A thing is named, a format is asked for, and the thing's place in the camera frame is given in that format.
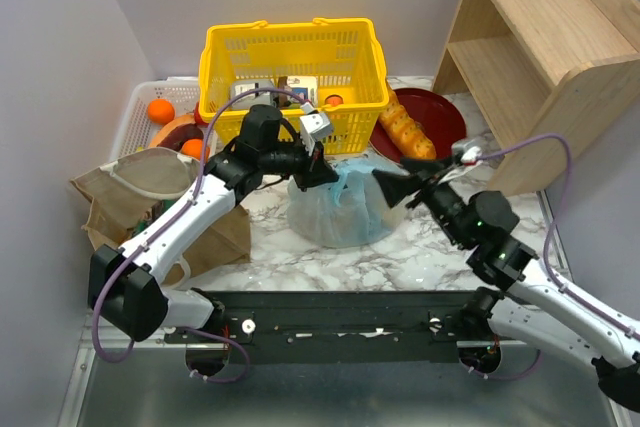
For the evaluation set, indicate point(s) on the dark purple fruit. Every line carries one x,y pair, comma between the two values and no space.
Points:
177,137

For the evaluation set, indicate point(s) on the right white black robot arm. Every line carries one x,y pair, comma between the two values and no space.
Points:
530,301

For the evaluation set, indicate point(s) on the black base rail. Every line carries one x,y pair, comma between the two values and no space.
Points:
356,327

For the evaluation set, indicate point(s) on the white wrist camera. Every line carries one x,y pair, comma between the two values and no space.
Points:
314,126
467,152

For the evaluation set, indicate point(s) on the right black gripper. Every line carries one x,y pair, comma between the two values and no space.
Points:
417,187

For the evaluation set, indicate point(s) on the white perforated plastic tray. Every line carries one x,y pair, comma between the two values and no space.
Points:
137,130

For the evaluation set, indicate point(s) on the small orange tangerine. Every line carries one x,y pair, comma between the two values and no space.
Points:
196,148

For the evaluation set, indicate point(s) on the yellow plastic shopping basket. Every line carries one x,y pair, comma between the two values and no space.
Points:
343,54

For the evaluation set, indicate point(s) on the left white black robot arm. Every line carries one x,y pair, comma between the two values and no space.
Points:
125,284

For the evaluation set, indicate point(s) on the orange fruit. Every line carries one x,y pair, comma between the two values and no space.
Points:
160,111

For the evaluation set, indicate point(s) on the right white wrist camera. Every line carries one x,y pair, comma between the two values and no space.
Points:
467,152

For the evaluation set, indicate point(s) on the wooden shelf unit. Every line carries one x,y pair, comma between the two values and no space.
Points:
549,77

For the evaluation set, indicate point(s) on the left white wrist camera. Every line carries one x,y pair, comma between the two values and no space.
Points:
314,126

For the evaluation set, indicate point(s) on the red apple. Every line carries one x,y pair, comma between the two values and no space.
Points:
197,117

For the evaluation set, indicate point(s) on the blue cartoon plastic bag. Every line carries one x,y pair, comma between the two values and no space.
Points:
349,212

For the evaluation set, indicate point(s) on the brown jute tote bag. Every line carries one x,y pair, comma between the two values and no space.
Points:
121,191

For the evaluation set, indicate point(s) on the green snack bag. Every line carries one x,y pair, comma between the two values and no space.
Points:
154,212

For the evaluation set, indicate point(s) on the grey white box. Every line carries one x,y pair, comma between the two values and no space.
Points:
256,98

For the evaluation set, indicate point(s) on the red bowl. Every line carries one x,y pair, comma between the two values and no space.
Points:
439,119

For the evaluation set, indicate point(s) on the orange pastry bread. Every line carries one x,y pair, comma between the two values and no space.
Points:
404,132

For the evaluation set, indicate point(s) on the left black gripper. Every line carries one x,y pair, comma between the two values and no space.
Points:
310,167

